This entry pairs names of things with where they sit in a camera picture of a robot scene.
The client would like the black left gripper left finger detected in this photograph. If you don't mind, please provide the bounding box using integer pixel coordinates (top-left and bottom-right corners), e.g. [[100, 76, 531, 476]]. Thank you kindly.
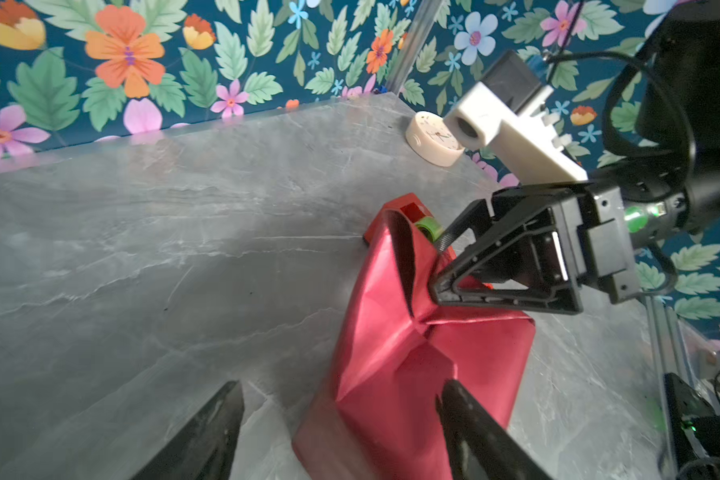
[[132, 381, 245, 480]]

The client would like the maroon wrapping paper sheet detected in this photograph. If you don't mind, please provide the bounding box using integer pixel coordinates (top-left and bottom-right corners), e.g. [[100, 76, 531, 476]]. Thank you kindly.
[[293, 210, 535, 479]]

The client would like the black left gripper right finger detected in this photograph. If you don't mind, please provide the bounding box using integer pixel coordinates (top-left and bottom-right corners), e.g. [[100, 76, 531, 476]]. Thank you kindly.
[[436, 380, 551, 480]]

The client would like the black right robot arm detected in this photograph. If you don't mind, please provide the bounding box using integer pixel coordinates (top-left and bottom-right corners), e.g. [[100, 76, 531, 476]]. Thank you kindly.
[[429, 1, 720, 314]]

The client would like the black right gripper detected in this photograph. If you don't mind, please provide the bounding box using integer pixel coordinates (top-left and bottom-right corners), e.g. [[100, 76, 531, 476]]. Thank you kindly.
[[428, 181, 684, 315]]

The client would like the red tape dispenser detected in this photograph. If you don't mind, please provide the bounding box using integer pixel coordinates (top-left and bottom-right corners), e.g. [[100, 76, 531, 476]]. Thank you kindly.
[[363, 193, 444, 244]]

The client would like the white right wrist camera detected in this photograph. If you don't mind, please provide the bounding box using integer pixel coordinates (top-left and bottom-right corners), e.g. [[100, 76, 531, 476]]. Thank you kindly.
[[444, 50, 588, 185]]

